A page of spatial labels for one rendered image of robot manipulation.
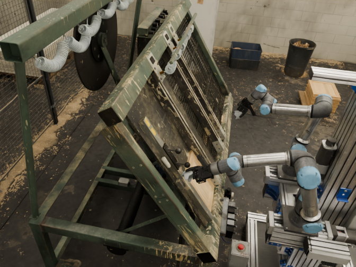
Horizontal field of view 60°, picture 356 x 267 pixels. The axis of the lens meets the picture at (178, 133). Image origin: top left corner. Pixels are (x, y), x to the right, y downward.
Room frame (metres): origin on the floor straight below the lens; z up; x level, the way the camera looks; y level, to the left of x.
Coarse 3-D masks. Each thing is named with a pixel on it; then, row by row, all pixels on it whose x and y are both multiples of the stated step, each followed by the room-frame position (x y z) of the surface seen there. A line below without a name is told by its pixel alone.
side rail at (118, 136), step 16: (112, 128) 1.25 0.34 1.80; (112, 144) 1.25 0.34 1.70; (128, 144) 1.23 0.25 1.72; (128, 160) 1.24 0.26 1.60; (144, 160) 1.24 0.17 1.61; (144, 176) 1.23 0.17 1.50; (160, 176) 1.25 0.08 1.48; (160, 192) 1.21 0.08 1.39; (176, 208) 1.19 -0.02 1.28; (176, 224) 1.20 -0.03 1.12; (192, 224) 1.20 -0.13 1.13; (192, 240) 1.18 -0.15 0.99
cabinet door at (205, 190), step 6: (192, 156) 1.75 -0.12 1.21; (192, 162) 1.70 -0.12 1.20; (198, 162) 1.77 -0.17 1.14; (186, 168) 1.59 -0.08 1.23; (192, 180) 1.56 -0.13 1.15; (210, 180) 1.76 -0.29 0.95; (198, 186) 1.57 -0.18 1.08; (204, 186) 1.64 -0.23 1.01; (210, 186) 1.71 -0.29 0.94; (198, 192) 1.52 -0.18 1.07; (204, 192) 1.59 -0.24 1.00; (210, 192) 1.65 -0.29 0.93; (204, 198) 1.54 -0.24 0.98; (210, 198) 1.60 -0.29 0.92; (210, 204) 1.55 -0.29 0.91; (210, 210) 1.50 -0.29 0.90
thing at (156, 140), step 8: (144, 120) 1.49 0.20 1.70; (144, 128) 1.48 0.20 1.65; (152, 136) 1.47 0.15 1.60; (160, 144) 1.47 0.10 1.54; (160, 152) 1.46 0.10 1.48; (168, 160) 1.46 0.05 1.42; (176, 176) 1.45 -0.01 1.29; (192, 192) 1.43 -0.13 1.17; (192, 200) 1.43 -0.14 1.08; (200, 200) 1.44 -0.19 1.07; (200, 208) 1.42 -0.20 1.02; (208, 216) 1.41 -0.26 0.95
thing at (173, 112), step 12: (156, 72) 1.83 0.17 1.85; (168, 72) 1.84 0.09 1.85; (156, 84) 1.84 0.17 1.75; (156, 96) 1.84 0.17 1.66; (168, 96) 1.87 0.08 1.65; (168, 108) 1.83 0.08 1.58; (180, 120) 1.81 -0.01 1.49; (180, 132) 1.81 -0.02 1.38; (192, 132) 1.85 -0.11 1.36; (192, 144) 1.80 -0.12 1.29; (204, 156) 1.82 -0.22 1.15; (216, 180) 1.76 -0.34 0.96
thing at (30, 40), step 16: (80, 0) 2.05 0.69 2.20; (96, 0) 2.17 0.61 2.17; (48, 16) 1.70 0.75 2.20; (64, 16) 1.73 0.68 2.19; (80, 16) 1.91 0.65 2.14; (16, 32) 1.43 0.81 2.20; (32, 32) 1.45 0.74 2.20; (48, 32) 1.55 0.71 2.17; (64, 32) 1.70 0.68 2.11; (16, 48) 1.38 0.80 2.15; (32, 48) 1.40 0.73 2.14; (16, 64) 1.33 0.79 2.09; (112, 64) 2.29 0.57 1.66; (128, 64) 3.46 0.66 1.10; (16, 80) 1.34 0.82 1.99; (32, 160) 1.36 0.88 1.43; (32, 176) 1.36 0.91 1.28; (32, 192) 1.36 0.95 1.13; (32, 208) 1.36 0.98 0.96; (144, 224) 1.33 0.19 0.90
